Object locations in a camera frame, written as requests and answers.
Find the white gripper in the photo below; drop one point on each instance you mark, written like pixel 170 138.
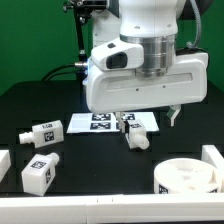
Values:
pixel 117 91

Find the white round stool seat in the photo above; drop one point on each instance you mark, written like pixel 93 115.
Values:
pixel 186 176

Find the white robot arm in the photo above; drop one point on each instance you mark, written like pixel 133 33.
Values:
pixel 141 69

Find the white paper marker sheet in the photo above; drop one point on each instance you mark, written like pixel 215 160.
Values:
pixel 88 122

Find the white left block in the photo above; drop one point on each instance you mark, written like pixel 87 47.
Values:
pixel 5 163

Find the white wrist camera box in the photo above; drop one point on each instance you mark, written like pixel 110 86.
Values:
pixel 118 55

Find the white right rail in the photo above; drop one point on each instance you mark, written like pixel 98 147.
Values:
pixel 211 155

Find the white rail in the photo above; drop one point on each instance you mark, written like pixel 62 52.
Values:
pixel 211 155
pixel 146 208

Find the white front rail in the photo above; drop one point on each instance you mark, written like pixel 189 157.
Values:
pixel 146 208

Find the black camera stand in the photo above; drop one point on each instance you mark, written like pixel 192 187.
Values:
pixel 82 10

